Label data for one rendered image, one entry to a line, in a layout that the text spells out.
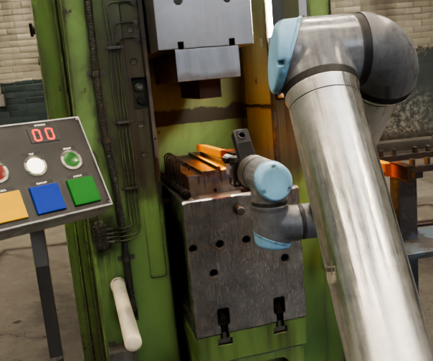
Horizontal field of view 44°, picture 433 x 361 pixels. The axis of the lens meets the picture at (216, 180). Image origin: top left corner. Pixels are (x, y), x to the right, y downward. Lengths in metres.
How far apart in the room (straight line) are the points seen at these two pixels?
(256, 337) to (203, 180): 0.55
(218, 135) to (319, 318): 0.82
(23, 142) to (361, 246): 1.01
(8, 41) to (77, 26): 6.15
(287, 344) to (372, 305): 1.19
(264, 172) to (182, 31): 0.58
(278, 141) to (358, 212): 1.18
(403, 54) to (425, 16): 7.52
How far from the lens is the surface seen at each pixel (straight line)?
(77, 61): 1.74
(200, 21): 1.66
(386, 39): 0.88
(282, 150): 1.89
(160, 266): 1.86
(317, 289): 2.08
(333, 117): 0.77
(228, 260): 1.69
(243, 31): 1.69
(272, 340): 1.85
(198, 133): 2.14
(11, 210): 1.38
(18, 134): 1.49
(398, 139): 8.29
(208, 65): 1.65
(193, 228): 1.63
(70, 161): 1.49
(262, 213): 1.29
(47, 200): 1.42
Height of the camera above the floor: 1.27
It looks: 11 degrees down
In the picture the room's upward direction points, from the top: 5 degrees counter-clockwise
